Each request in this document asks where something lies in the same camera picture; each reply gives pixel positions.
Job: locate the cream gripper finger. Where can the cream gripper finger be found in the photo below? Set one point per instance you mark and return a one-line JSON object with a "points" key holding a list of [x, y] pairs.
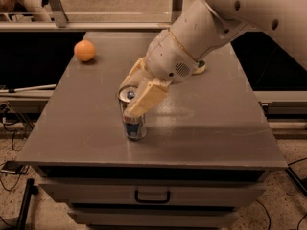
{"points": [[139, 75], [149, 94]]}

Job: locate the metal railing frame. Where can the metal railing frame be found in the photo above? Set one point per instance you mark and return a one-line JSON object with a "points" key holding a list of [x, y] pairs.
{"points": [[97, 15]]}

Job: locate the grey lower drawer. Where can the grey lower drawer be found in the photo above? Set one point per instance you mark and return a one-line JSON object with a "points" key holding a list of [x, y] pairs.
{"points": [[153, 218]]}

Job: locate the person in background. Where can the person in background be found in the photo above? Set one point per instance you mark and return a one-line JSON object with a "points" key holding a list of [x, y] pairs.
{"points": [[34, 7]]}

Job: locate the grey upper drawer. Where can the grey upper drawer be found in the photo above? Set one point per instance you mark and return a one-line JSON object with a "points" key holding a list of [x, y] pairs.
{"points": [[113, 192]]}

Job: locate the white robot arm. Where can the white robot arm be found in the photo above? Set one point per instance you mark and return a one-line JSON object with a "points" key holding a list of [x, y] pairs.
{"points": [[210, 24]]}

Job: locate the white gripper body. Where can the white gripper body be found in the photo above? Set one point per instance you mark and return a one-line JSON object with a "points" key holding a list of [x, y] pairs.
{"points": [[168, 58]]}

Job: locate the silver blue redbull can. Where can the silver blue redbull can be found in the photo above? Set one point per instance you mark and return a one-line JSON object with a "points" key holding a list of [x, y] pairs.
{"points": [[134, 128]]}

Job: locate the small black device on floor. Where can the small black device on floor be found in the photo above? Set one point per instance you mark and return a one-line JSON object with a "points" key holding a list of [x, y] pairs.
{"points": [[12, 167]]}

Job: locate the black drawer handle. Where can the black drawer handle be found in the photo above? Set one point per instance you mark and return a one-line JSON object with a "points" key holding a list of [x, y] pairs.
{"points": [[151, 197]]}

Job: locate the black stand leg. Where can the black stand leg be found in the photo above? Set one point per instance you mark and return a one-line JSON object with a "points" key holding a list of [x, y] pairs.
{"points": [[31, 189]]}

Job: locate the orange fruit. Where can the orange fruit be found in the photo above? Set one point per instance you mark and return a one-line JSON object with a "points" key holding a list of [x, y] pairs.
{"points": [[84, 50]]}

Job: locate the green yellow sponge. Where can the green yellow sponge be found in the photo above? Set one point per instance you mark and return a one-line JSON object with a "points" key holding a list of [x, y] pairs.
{"points": [[201, 68]]}

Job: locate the grey drawer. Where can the grey drawer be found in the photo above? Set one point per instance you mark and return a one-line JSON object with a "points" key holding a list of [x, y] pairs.
{"points": [[153, 218], [113, 192]]}

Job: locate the white rod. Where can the white rod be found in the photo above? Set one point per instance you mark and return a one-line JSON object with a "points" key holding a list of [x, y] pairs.
{"points": [[23, 89]]}

